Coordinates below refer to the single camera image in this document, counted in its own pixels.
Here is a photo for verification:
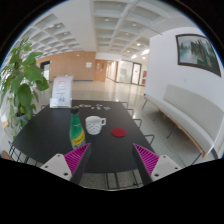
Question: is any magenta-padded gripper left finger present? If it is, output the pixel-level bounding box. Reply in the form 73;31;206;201
40;142;93;185

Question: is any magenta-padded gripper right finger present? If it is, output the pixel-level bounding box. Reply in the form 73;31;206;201
131;143;183;186

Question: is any green drink bottle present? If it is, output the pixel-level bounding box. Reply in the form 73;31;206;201
69;107;87;150

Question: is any white polka-dot mug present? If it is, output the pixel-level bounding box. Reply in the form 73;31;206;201
84;115;107;136

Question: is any flat round red coaster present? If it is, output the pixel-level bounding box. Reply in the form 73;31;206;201
111;127;127;138

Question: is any row of black metal chairs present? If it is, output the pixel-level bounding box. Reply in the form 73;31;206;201
119;100;156;146

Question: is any long white bench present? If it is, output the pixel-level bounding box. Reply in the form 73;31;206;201
143;83;224;164

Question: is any clear acrylic sign stand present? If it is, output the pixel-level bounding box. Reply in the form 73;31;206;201
49;75;74;109

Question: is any green leafy potted plant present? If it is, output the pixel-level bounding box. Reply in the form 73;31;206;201
0;37;50;141

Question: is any black-framed glass door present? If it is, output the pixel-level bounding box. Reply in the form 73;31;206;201
131;62;143;85

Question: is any group of ceiling lights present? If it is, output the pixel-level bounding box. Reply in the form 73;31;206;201
46;16;151;61

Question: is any dark-framed landscape painting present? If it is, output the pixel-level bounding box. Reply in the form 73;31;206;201
175;33;222;78

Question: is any black wire chair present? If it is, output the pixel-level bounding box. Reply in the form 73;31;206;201
7;141;39;167

